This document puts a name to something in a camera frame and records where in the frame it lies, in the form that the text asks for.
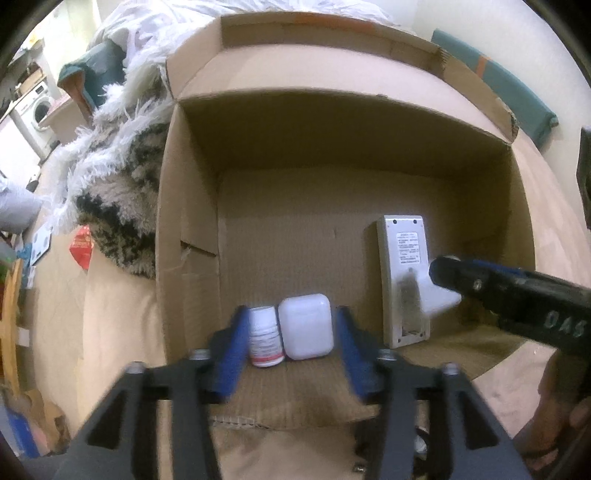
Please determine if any wooden chair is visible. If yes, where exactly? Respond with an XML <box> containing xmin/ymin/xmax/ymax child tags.
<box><xmin>1</xmin><ymin>259</ymin><xmax>23</xmax><ymax>396</ymax></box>

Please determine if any beige bed cover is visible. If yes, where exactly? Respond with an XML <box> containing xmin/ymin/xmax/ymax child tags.
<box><xmin>75</xmin><ymin>128</ymin><xmax>591</xmax><ymax>480</ymax></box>

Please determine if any white power adapter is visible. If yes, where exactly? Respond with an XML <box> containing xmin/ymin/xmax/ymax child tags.
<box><xmin>413</xmin><ymin>274</ymin><xmax>462</xmax><ymax>318</ymax></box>

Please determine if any white pill bottle red label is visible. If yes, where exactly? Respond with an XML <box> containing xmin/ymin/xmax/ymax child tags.
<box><xmin>249</xmin><ymin>306</ymin><xmax>284</xmax><ymax>368</ymax></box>

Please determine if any white earbuds case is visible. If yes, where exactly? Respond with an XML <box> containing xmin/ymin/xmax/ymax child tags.
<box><xmin>277</xmin><ymin>294</ymin><xmax>335</xmax><ymax>361</ymax></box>

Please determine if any teal cushion with orange stripe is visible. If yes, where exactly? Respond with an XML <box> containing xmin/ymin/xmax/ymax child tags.
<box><xmin>431</xmin><ymin>29</ymin><xmax>559</xmax><ymax>149</ymax></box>

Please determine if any white remote control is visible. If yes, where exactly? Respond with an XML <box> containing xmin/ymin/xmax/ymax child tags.
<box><xmin>377</xmin><ymin>215</ymin><xmax>430</xmax><ymax>349</ymax></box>

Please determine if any fluffy white black blanket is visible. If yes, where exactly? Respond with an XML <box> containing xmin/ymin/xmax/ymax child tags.
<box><xmin>49</xmin><ymin>28</ymin><xmax>184</xmax><ymax>279</ymax></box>

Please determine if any person right hand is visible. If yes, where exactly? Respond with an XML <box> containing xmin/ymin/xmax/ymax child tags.
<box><xmin>514</xmin><ymin>350</ymin><xmax>590</xmax><ymax>479</ymax></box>

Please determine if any red snack bag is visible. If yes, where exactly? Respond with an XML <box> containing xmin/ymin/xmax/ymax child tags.
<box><xmin>69</xmin><ymin>225</ymin><xmax>94</xmax><ymax>271</ymax></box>

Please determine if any teal bag on chair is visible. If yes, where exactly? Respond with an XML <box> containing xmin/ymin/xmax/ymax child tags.
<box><xmin>57</xmin><ymin>39</ymin><xmax>125</xmax><ymax>121</ymax></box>

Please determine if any brown cardboard box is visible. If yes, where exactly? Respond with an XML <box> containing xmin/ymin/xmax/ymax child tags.
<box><xmin>154</xmin><ymin>11</ymin><xmax>538</xmax><ymax>431</ymax></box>

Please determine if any white washing machine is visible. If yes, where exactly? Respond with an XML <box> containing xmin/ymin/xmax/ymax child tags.
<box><xmin>9</xmin><ymin>80</ymin><xmax>59</xmax><ymax>160</ymax></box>

